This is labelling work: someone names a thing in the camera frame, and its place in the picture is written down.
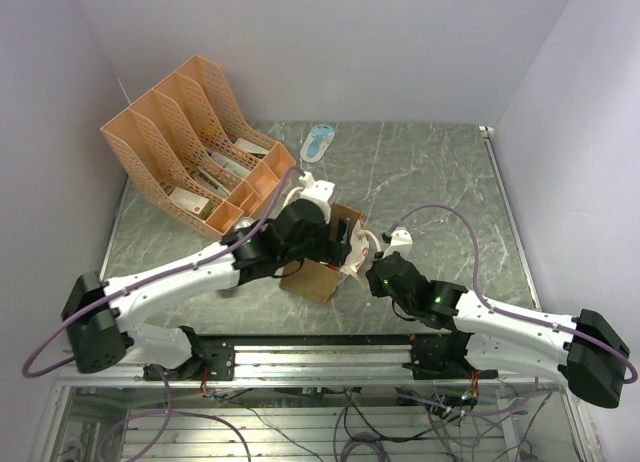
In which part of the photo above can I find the canvas bag brown printed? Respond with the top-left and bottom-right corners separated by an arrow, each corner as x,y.
279,202 -> 379,305

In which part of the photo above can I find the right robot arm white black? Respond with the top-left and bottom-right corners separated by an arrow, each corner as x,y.
366,252 -> 630,409

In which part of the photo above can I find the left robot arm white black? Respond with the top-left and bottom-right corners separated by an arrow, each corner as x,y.
62,199 -> 353,380

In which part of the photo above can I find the blue white blister pack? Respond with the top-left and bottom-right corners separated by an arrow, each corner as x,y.
300,123 -> 336,163

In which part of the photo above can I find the white box in organizer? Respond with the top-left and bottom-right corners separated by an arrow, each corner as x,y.
235,138 -> 269,158

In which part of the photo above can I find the white red box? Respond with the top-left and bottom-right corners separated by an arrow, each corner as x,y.
168,187 -> 213,220

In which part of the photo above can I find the orange plastic file organizer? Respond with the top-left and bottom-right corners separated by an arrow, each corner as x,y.
101,56 -> 295,240

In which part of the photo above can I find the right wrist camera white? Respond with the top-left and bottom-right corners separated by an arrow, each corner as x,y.
382,227 -> 413,258

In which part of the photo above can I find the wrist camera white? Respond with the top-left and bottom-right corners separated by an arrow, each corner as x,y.
382,227 -> 413,258
299,171 -> 336,222

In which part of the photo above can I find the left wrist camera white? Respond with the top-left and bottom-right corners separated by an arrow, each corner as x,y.
299,171 -> 336,222

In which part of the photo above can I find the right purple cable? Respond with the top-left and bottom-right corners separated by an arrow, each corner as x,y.
382,204 -> 639,418

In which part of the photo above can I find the aluminium mounting rail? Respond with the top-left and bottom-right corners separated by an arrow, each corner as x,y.
54,341 -> 581,388

